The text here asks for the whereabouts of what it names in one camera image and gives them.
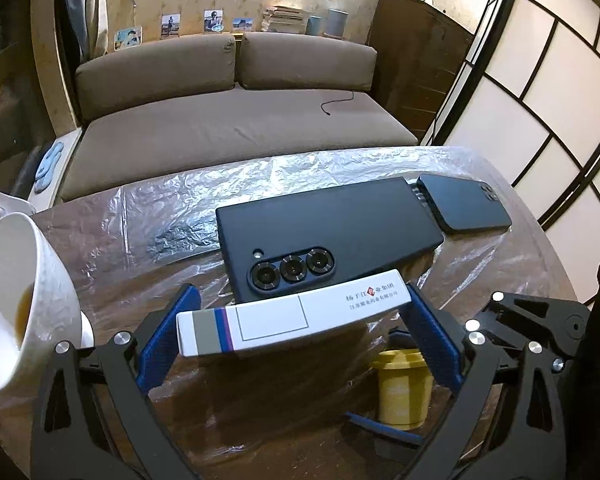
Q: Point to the small grey cylinder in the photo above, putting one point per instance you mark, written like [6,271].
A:
[315,25]

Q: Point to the wall photo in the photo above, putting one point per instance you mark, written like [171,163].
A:
[214,21]
[243,24]
[129,39]
[170,26]

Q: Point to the light blue plush item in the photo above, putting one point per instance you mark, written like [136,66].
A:
[50,165]

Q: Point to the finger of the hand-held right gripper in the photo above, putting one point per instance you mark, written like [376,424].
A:
[545,320]
[385,427]

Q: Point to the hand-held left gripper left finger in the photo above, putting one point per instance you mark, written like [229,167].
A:
[167,330]

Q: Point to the large dark foldable phone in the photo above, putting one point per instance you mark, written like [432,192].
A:
[330,230]

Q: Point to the dark wooden cabinet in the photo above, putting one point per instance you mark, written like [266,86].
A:
[420,60]

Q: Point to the stack of books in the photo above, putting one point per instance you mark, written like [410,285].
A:
[282,20]

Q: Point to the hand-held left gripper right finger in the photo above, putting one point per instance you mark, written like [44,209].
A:
[435,335]

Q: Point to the large grey cylinder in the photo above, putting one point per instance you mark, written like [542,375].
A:
[337,23]

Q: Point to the paper-panel sliding door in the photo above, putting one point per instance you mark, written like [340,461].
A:
[545,85]

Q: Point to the small dark phone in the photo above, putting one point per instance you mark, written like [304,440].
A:
[462,202]

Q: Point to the curtain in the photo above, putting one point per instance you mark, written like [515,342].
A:
[82,5]

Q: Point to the white purple-striped medicine box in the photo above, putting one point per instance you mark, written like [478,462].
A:
[290,322]

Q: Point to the white footed cup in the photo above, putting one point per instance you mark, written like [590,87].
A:
[20,285]

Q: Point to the yellow pump bottle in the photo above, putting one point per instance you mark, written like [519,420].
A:
[402,390]

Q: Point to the brown sofa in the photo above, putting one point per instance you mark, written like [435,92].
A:
[230,130]

